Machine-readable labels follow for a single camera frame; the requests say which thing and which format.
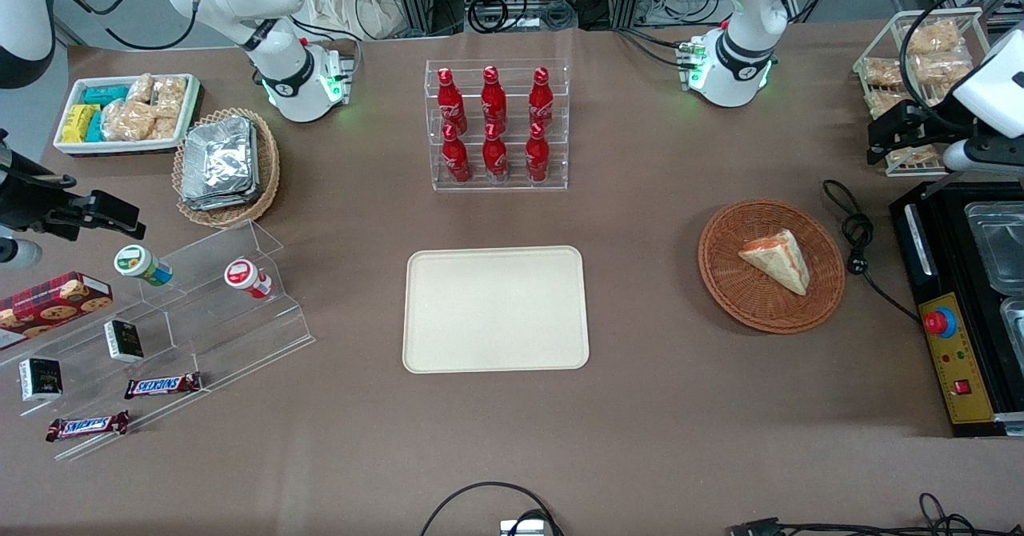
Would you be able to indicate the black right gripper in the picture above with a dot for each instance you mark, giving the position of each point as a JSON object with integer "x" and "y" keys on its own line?
{"x": 26, "y": 202}

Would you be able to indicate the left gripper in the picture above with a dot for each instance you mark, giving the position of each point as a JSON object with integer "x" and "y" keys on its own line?
{"x": 934, "y": 118}

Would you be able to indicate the triangular sandwich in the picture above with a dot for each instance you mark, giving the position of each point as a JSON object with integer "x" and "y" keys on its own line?
{"x": 778, "y": 262}

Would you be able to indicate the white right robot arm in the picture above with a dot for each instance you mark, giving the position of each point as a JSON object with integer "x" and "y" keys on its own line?
{"x": 280, "y": 56}

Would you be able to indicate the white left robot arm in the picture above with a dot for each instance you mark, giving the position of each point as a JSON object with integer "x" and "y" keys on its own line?
{"x": 744, "y": 48}

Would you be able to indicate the oval tan wicker basket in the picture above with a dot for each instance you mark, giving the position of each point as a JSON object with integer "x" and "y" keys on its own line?
{"x": 268, "y": 176}

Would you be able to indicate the round brown wicker basket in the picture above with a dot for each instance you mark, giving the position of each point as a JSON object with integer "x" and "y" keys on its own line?
{"x": 748, "y": 304}

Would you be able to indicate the cream plastic serving tray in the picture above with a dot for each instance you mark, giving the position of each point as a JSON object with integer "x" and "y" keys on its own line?
{"x": 494, "y": 310}

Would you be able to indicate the bagged fried snack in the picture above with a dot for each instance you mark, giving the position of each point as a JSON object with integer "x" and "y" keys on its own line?
{"x": 886, "y": 102}
{"x": 882, "y": 72}
{"x": 932, "y": 38}
{"x": 912, "y": 156}
{"x": 944, "y": 68}

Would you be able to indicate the green lid yogurt cup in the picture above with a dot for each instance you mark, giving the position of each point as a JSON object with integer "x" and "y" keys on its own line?
{"x": 136, "y": 262}

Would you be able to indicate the white rectangular snack bin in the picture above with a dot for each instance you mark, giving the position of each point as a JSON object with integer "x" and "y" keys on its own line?
{"x": 120, "y": 146}

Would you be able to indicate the teal snack packet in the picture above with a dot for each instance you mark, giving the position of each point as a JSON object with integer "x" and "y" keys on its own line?
{"x": 106, "y": 94}
{"x": 95, "y": 128}

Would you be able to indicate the red tartan cookie box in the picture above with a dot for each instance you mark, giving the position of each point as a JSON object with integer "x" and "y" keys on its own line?
{"x": 56, "y": 300}

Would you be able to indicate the yellow snack packet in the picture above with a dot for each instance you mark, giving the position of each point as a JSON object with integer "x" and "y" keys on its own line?
{"x": 78, "y": 122}

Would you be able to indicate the clear rice cracker bag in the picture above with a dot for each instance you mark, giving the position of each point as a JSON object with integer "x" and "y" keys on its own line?
{"x": 165, "y": 128}
{"x": 128, "y": 120}
{"x": 141, "y": 88}
{"x": 170, "y": 96}

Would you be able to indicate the small black white box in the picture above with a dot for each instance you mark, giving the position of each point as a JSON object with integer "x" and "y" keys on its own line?
{"x": 40, "y": 379}
{"x": 124, "y": 341}

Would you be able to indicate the stack of foil containers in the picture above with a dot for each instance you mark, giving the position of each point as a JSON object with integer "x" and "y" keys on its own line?
{"x": 220, "y": 164}

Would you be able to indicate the large clear plastic container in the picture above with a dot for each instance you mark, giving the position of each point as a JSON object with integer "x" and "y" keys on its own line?
{"x": 1000, "y": 248}

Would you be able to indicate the red lid yogurt cup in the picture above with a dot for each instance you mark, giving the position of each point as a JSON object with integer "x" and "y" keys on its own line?
{"x": 242, "y": 274}

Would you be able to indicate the clear acrylic stepped shelf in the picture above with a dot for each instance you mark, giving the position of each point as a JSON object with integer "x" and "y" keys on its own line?
{"x": 232, "y": 336}

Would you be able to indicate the brown snickers bar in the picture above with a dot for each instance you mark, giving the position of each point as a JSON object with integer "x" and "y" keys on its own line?
{"x": 162, "y": 386}
{"x": 86, "y": 426}

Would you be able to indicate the red emergency stop button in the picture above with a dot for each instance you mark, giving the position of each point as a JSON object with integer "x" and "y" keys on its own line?
{"x": 940, "y": 322}

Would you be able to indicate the small clear plastic container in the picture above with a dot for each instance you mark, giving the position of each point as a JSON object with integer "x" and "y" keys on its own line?
{"x": 1014, "y": 328}

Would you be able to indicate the black heat sealer machine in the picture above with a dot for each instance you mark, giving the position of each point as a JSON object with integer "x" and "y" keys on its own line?
{"x": 960, "y": 376}

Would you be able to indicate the white cloth bag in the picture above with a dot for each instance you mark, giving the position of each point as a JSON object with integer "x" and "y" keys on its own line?
{"x": 352, "y": 4}

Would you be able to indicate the red cola bottle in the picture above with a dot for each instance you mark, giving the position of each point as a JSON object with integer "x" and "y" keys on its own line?
{"x": 542, "y": 102}
{"x": 494, "y": 102}
{"x": 495, "y": 158}
{"x": 538, "y": 158}
{"x": 451, "y": 104}
{"x": 456, "y": 160}

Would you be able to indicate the clear acrylic bottle rack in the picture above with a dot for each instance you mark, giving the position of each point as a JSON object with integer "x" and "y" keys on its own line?
{"x": 496, "y": 186}

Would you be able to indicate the small grey device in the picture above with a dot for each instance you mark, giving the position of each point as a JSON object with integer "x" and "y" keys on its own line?
{"x": 524, "y": 528}

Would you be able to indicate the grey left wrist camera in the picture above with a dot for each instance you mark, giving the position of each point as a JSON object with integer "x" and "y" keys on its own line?
{"x": 984, "y": 157}

